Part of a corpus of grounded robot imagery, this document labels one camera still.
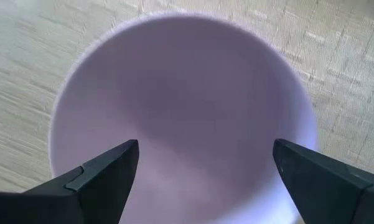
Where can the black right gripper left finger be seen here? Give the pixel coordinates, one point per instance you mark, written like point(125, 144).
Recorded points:
point(90, 193)

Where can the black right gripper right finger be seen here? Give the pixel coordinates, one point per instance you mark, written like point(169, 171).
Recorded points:
point(330, 193)

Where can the lilac bowl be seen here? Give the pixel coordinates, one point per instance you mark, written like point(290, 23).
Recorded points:
point(186, 109)

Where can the grey woven placemat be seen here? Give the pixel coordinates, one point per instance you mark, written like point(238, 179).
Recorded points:
point(25, 62)

